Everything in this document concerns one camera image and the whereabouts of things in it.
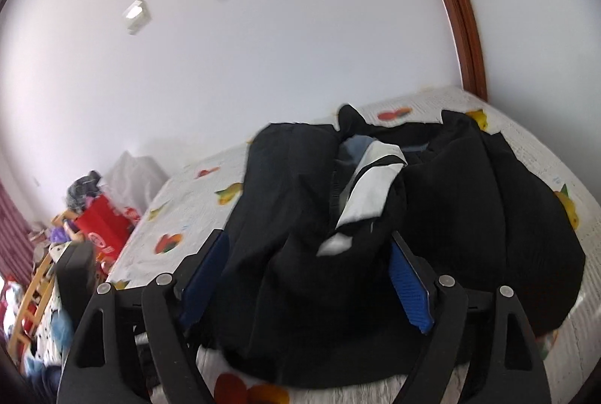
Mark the red paper shopping bag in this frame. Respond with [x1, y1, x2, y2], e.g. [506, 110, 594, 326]
[76, 194, 133, 265]

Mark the black white blue jacket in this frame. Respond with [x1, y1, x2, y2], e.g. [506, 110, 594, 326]
[199, 105, 586, 389]

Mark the white wall light switch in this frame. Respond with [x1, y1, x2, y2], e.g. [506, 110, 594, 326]
[122, 0, 151, 35]

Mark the grey plaid cloth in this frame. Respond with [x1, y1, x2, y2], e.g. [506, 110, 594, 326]
[66, 170, 102, 214]

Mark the white Miniso plastic bag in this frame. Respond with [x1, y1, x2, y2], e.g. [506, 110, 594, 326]
[100, 151, 168, 224]

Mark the wooden bedside table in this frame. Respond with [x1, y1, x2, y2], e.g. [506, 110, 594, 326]
[6, 211, 79, 368]

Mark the fruit print bed sheet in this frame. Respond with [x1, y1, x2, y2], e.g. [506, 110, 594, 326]
[108, 87, 600, 403]

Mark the dark red curtain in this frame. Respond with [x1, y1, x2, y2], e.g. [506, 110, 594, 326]
[0, 185, 33, 286]

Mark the brown wooden door frame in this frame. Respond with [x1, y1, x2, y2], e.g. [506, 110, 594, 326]
[442, 0, 488, 101]

